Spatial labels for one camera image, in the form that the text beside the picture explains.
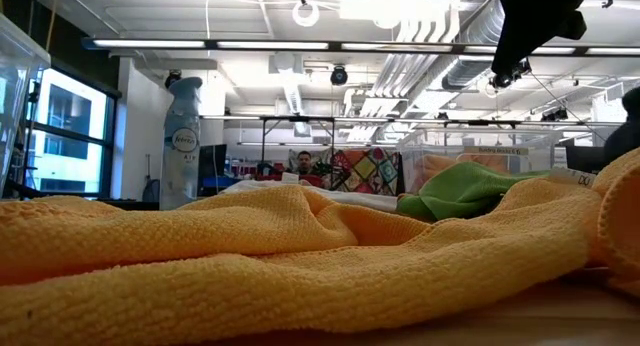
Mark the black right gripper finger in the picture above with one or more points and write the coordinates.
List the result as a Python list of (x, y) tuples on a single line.
[(515, 41), (574, 26)]

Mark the green microfiber towel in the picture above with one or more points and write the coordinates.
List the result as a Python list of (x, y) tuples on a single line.
[(465, 191)]

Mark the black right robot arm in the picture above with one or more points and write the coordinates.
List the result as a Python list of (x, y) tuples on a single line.
[(625, 141)]

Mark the black ceiling spotlight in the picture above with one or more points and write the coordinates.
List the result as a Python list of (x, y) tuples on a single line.
[(521, 68), (555, 115), (173, 79)]

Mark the clear plastic bin with label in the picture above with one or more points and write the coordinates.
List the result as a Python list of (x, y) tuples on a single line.
[(540, 151)]

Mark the black computer monitor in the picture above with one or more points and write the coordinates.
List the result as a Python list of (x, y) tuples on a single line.
[(582, 158), (212, 166)]

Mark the colourful patchwork quilt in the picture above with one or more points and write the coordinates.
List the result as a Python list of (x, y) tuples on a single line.
[(365, 171)]

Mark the white canvas tote bag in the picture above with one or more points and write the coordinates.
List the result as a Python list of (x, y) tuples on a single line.
[(360, 198)]

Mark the person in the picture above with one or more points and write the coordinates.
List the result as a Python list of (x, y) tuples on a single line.
[(304, 162)]

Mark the blue air freshener spray bottle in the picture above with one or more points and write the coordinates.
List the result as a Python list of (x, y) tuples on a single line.
[(180, 151)]

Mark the long linear ceiling light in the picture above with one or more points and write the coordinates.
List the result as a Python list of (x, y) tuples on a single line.
[(150, 44)]

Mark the large black-framed window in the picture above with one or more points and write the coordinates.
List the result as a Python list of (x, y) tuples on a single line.
[(70, 111)]

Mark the black tripod stand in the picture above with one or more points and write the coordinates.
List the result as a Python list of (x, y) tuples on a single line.
[(33, 136)]

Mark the silver ceiling air duct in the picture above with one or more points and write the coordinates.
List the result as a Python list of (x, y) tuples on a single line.
[(470, 71)]

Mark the black overhead camera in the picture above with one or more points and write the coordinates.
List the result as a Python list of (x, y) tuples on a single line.
[(339, 76)]

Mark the black aluminium table frame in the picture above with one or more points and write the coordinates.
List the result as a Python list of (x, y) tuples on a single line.
[(130, 205)]

